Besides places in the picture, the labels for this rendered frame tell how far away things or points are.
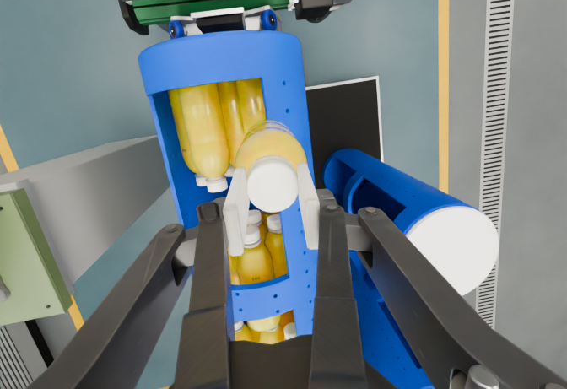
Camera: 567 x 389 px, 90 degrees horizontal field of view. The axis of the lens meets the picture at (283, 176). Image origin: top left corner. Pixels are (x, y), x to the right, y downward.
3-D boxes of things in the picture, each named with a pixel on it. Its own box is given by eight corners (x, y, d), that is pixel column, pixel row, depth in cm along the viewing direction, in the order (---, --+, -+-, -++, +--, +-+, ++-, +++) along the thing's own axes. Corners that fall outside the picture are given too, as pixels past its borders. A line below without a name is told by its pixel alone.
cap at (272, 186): (263, 212, 23) (263, 221, 22) (238, 172, 22) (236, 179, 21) (305, 189, 23) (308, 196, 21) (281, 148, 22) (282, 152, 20)
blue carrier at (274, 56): (234, 364, 88) (221, 483, 61) (169, 67, 65) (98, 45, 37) (325, 350, 89) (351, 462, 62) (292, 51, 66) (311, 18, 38)
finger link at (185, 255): (224, 266, 14) (163, 272, 14) (234, 217, 19) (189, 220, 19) (219, 240, 13) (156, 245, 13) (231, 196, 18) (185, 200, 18)
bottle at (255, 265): (247, 310, 63) (233, 234, 58) (278, 304, 63) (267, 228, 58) (247, 335, 56) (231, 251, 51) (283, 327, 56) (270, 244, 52)
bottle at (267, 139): (261, 176, 42) (257, 236, 24) (234, 135, 40) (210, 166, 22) (302, 153, 41) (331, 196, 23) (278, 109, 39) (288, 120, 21)
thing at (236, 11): (204, 40, 66) (192, 26, 54) (202, 29, 65) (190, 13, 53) (247, 35, 66) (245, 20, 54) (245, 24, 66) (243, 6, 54)
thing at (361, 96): (311, 310, 200) (316, 327, 185) (278, 92, 159) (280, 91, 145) (383, 297, 202) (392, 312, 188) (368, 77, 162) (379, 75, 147)
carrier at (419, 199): (359, 138, 155) (313, 162, 156) (483, 185, 71) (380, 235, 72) (378, 183, 163) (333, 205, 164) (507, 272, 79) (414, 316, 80)
